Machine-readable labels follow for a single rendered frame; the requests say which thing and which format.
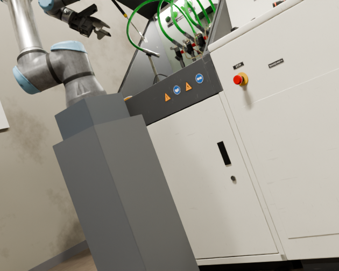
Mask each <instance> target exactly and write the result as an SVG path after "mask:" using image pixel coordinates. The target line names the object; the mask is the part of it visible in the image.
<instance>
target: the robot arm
mask: <svg viewBox="0 0 339 271"><path fill-rule="evenodd" d="M0 1H1V2H3V3H4V4H5V5H7V6H8V8H9V13H10V17H11V21H12V25H13V29H14V32H15V36H16V40H17V45H18V49H19V55H18V56H17V63H18V65H17V66H14V67H13V70H12V71H13V74H14V77H15V79H16V81H17V82H18V84H19V85H20V87H21V88H22V89H23V90H24V91H25V92H26V93H28V94H30V95H33V94H36V93H39V92H42V91H44V90H47V89H49V88H52V87H55V86H57V85H60V84H62V83H63V84H64V87H65V96H66V108H68V107H70V106H71V105H73V104H75V103H76V102H78V101H80V100H82V99H83V98H87V97H94V96H101V95H107V92H106V91H105V90H104V89H103V88H102V86H101V85H100V83H99V82H98V80H97V79H96V77H95V74H94V71H93V68H92V66H91V63H90V61H89V58H88V53H87V52H86V50H85V48H84V45H83V44H82V43H81V42H79V41H63V42H59V43H56V44H54V45H53V46H51V52H50V53H48V52H47V51H46V50H44V49H43V46H42V43H41V39H40V35H39V31H38V27H37V23H36V19H35V17H34V13H33V9H32V5H31V2H32V0H0ZM78 1H80V0H38V4H39V6H40V7H41V8H42V9H43V11H44V13H45V14H47V15H49V16H51V17H54V18H56V19H58V20H60V21H63V22H65V23H67V24H68V25H69V28H71V29H73V30H76V31H78V32H79V33H80V34H81V35H83V36H85V37H87V38H89V37H90V35H91V33H92V31H93V30H94V33H96V34H97V39H98V40H101V39H102V38H103V37H104V36H105V35H106V36H109V37H111V34H110V33H109V32H107V31H106V30H104V29H102V28H103V27H106V28H110V26H109V25H108V24H106V23H105V22H103V21H101V20H100V19H98V18H96V17H92V16H91V15H93V14H94V13H96V12H97V11H98V9H97V5H96V4H95V3H94V4H92V5H91V6H89V7H87V8H86V9H84V10H82V11H81V12H79V13H78V12H76V11H74V10H72V9H70V8H67V7H66V6H68V5H70V4H73V3H75V2H78ZM86 35H87V36H86Z"/></svg>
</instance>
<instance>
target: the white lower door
mask: <svg viewBox="0 0 339 271"><path fill-rule="evenodd" d="M147 130H148V132H149V135H150V137H151V140H152V143H153V146H154V149H155V151H156V154H157V156H158V159H159V162H160V165H161V167H162V170H163V172H164V175H165V178H166V181H167V184H168V186H169V189H170V191H171V194H172V197H173V200H174V203H175V205H176V208H177V210H178V213H179V216H180V219H181V221H182V224H183V227H184V229H185V232H186V235H187V238H188V240H189V243H190V246H191V248H192V251H193V254H194V256H195V259H204V258H219V257H227V256H241V255H256V254H271V253H279V252H278V249H277V246H276V244H275V241H274V239H273V235H272V233H271V230H270V227H269V225H268V222H267V220H266V217H265V215H264V212H263V209H262V206H261V204H260V201H259V198H258V196H257V193H256V190H255V188H254V185H253V183H252V180H251V177H250V174H249V172H248V169H247V167H246V164H245V161H244V159H243V156H242V153H241V150H240V148H239V145H238V143H237V140H236V137H235V135H234V132H233V130H232V127H231V124H230V122H229V119H228V116H227V113H226V111H225V108H224V106H223V103H222V100H221V98H220V95H219V94H217V95H215V96H213V97H210V98H208V99H206V100H204V101H202V102H200V103H197V104H195V105H193V106H190V107H188V108H186V109H184V110H182V111H179V112H177V113H175V114H173V115H171V116H169V117H166V118H164V119H162V120H160V121H158V122H155V123H153V124H151V125H149V126H147Z"/></svg>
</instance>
